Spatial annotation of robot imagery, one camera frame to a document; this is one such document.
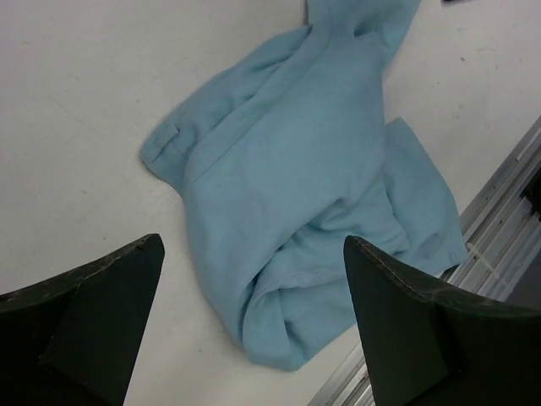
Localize light blue trousers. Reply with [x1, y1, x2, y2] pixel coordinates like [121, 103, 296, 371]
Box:
[140, 1, 467, 371]

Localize aluminium table edge rail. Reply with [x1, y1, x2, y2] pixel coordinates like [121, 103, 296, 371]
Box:
[308, 122, 541, 406]

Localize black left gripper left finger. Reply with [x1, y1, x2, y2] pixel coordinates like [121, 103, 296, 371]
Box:
[1, 233, 165, 405]

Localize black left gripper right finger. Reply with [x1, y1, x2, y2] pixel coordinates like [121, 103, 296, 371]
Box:
[344, 236, 540, 405]

